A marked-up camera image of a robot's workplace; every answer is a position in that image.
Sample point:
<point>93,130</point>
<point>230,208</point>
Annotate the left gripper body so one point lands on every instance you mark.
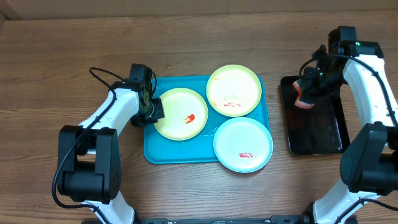
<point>150,115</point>

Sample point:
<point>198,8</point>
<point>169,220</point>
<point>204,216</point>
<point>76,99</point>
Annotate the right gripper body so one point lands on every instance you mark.
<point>321,83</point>

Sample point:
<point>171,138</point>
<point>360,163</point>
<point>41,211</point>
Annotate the green and red sponge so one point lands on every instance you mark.
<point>300,101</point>

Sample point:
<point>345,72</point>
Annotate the green plate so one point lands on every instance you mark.
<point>185,114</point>
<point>233,90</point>

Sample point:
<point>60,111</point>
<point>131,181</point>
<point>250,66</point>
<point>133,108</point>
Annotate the light blue plate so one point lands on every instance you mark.
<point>243,145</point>

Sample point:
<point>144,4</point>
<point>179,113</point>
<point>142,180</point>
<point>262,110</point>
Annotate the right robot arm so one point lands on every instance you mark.
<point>368,167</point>

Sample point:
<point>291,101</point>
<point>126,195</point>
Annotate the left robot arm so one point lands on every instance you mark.
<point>88,171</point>

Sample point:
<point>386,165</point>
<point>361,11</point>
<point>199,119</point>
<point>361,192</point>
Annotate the teal plastic serving tray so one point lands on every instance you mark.
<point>160,150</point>

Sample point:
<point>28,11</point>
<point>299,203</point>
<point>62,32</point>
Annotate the black rectangular tray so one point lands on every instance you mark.
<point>319,130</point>

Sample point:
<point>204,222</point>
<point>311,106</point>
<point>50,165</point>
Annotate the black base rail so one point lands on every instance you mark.
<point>276,219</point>

